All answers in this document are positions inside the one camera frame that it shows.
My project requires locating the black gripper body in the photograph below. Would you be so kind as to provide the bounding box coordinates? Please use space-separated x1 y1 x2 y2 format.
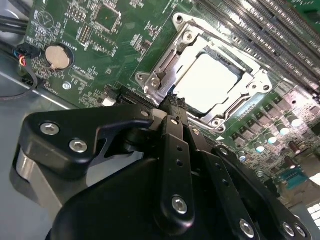
48 157 237 240

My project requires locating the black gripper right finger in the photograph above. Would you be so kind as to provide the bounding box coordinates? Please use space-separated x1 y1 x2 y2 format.
178 97 313 240

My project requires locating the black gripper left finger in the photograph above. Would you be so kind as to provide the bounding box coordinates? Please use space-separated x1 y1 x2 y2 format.
9 96 197 237

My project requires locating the silver CPU plate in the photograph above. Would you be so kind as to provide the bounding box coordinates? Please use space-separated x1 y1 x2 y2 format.
173 51 248 117

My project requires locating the metal socket cover frame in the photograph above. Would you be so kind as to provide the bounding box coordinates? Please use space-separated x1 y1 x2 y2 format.
149 32 272 127

